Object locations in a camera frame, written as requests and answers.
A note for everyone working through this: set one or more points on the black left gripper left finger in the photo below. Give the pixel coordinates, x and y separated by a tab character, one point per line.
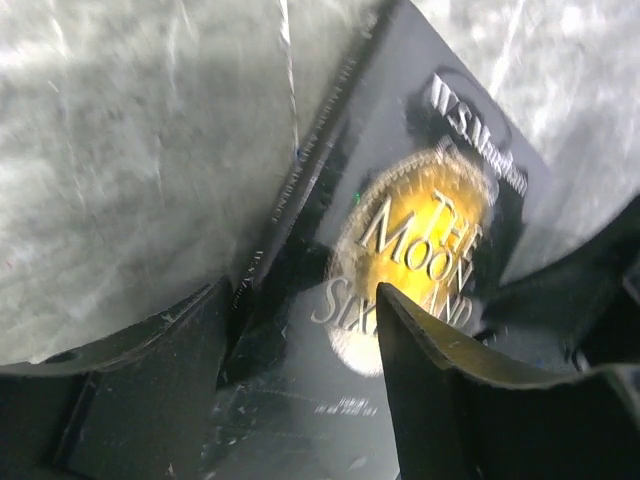
133	405

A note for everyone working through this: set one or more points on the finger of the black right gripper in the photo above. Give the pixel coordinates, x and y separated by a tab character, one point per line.
577	313

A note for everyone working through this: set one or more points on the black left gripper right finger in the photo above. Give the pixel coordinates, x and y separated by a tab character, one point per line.
461	410

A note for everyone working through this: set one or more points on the dark grey Mansfield book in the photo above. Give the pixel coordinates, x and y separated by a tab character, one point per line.
412	176

